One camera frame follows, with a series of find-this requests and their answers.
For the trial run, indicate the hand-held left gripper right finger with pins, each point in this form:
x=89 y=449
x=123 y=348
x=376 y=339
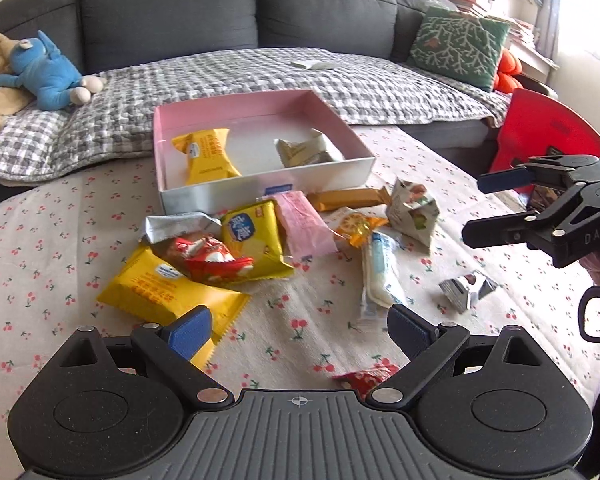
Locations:
x=410 y=327

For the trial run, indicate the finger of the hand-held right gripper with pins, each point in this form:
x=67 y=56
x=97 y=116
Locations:
x=495 y=232
x=502 y=179

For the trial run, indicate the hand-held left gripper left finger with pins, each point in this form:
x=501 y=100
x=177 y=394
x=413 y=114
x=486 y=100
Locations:
x=190 y=332

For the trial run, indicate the large yellow snack packet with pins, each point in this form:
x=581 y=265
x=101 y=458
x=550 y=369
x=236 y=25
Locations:
x=150 y=290

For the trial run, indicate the long white snack packet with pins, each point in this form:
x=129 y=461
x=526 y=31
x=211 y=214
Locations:
x=382 y=275

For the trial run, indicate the small silver snack packet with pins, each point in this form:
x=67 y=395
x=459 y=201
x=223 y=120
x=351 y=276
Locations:
x=465 y=290

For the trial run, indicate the red snack packet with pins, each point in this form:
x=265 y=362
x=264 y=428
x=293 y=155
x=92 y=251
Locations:
x=210 y=262
x=365 y=377

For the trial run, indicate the white nut packet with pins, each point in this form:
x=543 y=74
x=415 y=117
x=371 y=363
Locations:
x=412 y=210

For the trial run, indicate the orange fruit candy packet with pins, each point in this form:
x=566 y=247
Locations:
x=357 y=225

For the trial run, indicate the pink cardboard box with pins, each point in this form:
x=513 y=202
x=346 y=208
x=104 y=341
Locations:
x=220 y=197

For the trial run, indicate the pink snack bar packet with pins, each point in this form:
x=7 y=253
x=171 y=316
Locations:
x=305 y=230

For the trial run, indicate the red plastic chair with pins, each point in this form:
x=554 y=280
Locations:
x=535 y=125

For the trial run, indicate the grey foil snack packet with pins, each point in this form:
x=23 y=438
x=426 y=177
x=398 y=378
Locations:
x=172 y=227

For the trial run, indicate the cherry print tablecloth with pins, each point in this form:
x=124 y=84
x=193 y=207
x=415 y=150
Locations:
x=305 y=310

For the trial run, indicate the orange plush cushion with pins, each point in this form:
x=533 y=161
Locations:
x=507 y=70

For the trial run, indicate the yellow blue-label snack packet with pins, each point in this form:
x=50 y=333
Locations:
x=252 y=240

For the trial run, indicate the green branch-print cushion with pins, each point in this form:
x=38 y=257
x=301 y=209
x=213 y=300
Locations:
x=455 y=45

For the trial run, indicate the orange-brown snack bar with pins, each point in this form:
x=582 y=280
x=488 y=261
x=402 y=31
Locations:
x=345 y=198

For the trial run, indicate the small yellow snack packet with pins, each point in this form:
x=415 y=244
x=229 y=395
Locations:
x=207 y=160

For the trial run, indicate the stack of books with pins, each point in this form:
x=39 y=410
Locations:
x=480 y=5

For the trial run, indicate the beige crumpled snack packet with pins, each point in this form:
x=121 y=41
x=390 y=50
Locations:
x=305 y=152

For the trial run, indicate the white paper sheet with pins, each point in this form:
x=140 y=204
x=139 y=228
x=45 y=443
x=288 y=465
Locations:
x=315 y=63

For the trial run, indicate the grey gingham blanket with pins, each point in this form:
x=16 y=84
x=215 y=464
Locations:
x=230 y=75

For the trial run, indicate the blue plush toy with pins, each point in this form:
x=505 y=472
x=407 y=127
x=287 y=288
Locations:
x=45 y=70

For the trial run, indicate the dark grey sofa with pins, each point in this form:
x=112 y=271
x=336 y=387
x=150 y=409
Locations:
x=180 y=5

